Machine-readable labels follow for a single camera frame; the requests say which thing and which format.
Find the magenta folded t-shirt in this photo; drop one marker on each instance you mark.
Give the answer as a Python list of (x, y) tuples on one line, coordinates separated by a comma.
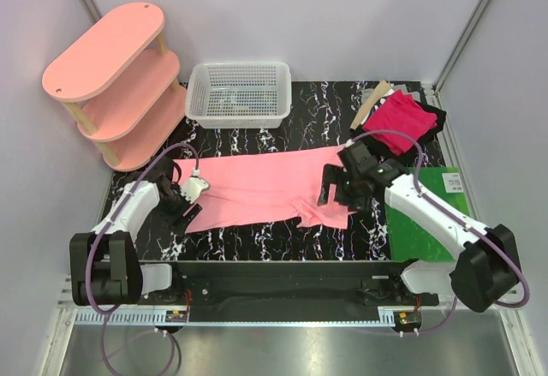
[(402, 114)]

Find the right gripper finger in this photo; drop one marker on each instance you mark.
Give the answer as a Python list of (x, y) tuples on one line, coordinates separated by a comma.
[(332, 175), (324, 195)]

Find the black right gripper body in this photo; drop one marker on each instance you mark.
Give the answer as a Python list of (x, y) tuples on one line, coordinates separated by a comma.
[(352, 194)]

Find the white plastic mesh basket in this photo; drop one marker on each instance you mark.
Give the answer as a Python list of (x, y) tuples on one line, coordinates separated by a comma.
[(239, 95)]

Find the pink three-tier wooden shelf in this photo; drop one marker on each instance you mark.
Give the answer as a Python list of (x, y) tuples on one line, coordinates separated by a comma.
[(119, 81)]

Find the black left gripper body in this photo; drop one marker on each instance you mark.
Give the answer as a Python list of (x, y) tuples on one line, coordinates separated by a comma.
[(175, 205)]

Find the light pink t-shirt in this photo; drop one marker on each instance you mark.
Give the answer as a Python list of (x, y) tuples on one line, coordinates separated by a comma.
[(267, 187)]

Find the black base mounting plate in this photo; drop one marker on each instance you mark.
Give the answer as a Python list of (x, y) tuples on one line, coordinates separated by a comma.
[(287, 292)]

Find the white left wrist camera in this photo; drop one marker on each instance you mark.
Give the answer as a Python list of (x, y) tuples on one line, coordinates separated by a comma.
[(194, 187)]

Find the grey cloth piece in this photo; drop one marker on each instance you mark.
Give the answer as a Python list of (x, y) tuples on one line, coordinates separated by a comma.
[(370, 92)]

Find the beige folded cloth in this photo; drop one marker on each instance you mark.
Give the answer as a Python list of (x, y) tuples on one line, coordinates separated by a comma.
[(383, 87)]

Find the white slotted cable duct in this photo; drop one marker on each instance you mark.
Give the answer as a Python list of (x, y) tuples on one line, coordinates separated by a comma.
[(135, 316)]

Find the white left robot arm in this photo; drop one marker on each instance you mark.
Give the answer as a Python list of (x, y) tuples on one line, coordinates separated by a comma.
[(104, 265)]

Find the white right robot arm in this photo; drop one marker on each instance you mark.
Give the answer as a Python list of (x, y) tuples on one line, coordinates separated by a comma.
[(485, 264)]

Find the black folded t-shirt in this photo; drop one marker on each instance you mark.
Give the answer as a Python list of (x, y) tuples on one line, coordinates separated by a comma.
[(402, 149)]

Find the green cutting mat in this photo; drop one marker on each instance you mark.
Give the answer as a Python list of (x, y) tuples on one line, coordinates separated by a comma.
[(416, 228)]

